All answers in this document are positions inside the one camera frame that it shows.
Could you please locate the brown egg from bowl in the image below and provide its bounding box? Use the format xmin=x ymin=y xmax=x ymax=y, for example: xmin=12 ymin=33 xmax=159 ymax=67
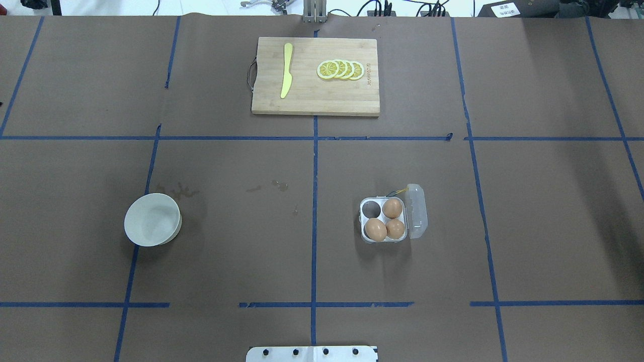
xmin=364 ymin=218 xmax=388 ymax=242

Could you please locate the clear plastic egg box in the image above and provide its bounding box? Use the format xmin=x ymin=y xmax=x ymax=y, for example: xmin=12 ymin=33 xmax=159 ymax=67
xmin=357 ymin=184 xmax=429 ymax=244

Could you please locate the brown egg in box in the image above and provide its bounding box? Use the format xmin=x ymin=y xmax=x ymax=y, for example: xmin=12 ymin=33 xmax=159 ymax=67
xmin=385 ymin=219 xmax=407 ymax=240
xmin=382 ymin=197 xmax=404 ymax=219

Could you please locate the wooden cutting board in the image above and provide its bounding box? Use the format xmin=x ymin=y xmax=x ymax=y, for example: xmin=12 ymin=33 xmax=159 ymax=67
xmin=252 ymin=37 xmax=380 ymax=117

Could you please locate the yellow plastic knife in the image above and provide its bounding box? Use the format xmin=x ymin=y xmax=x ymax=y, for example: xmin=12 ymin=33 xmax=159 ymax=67
xmin=280 ymin=43 xmax=294 ymax=99

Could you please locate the lemon slice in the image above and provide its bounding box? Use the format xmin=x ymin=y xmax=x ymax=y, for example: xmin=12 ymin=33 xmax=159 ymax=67
xmin=348 ymin=61 xmax=364 ymax=80
xmin=316 ymin=60 xmax=340 ymax=79
xmin=340 ymin=60 xmax=355 ymax=79
xmin=332 ymin=59 xmax=348 ymax=78

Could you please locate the white bowl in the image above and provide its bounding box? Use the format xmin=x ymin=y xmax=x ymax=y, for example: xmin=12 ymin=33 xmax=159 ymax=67
xmin=124 ymin=193 xmax=183 ymax=247

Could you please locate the aluminium frame post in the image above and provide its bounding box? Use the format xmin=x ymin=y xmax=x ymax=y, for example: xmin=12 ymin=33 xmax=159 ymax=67
xmin=303 ymin=0 xmax=328 ymax=23

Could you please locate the white camera pillar with base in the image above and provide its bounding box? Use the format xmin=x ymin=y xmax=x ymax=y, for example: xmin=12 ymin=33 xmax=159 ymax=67
xmin=246 ymin=345 xmax=379 ymax=361

